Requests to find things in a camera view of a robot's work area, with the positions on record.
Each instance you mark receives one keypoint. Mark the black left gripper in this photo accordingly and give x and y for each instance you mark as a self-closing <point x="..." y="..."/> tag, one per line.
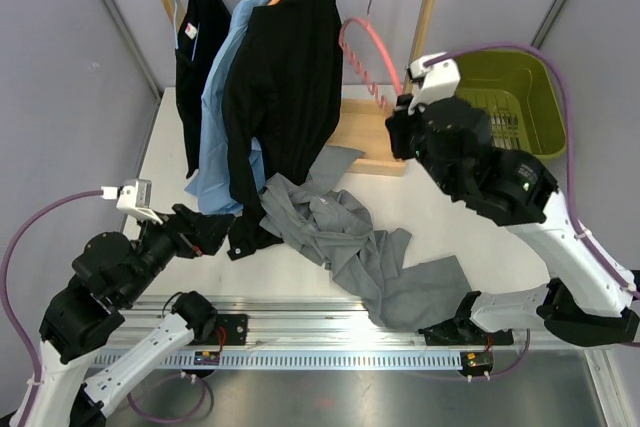
<point x="194" y="232"/>

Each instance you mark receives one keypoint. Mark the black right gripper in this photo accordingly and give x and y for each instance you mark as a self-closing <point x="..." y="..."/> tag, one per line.
<point x="400" y="124"/>

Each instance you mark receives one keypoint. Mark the grey shirt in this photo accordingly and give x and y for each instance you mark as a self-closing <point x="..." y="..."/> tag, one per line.
<point x="333" y="229"/>

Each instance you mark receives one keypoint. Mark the pink wavy hanger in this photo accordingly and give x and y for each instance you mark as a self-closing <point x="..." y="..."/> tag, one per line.
<point x="383" y="101"/>

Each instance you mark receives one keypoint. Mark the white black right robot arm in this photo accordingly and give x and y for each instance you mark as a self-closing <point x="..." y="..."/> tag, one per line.
<point x="581" y="303"/>

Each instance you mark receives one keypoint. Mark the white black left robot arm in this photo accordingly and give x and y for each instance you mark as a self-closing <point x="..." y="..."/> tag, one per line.
<point x="110" y="274"/>

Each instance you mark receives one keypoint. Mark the light blue shirt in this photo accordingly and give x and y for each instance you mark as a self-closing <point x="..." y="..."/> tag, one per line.
<point x="210" y="184"/>

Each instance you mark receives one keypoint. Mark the black long-sleeve shirt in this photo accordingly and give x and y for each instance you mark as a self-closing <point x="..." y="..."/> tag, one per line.
<point x="284" y="91"/>

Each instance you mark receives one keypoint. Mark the black t-shirt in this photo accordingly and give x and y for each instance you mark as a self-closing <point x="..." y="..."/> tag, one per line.
<point x="199" y="37"/>

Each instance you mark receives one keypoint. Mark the light blue hanger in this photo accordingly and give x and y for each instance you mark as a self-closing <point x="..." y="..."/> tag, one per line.
<point x="172" y="2"/>

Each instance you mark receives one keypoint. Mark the green plastic basket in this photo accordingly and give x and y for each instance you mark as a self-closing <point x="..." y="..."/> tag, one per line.
<point x="515" y="89"/>

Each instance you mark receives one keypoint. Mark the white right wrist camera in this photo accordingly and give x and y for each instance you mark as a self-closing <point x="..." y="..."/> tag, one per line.
<point x="435" y="77"/>

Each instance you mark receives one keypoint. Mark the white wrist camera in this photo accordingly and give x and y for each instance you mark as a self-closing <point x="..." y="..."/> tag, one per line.
<point x="133" y="199"/>
<point x="435" y="77"/>

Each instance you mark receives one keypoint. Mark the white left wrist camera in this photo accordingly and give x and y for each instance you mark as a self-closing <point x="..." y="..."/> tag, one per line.
<point x="133" y="199"/>

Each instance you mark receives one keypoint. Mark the aluminium rail frame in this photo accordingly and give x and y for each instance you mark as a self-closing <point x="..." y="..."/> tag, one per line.
<point x="291" y="305"/>

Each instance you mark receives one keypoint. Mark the white slotted cable duct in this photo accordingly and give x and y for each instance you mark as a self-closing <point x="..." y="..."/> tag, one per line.
<point x="299" y="360"/>

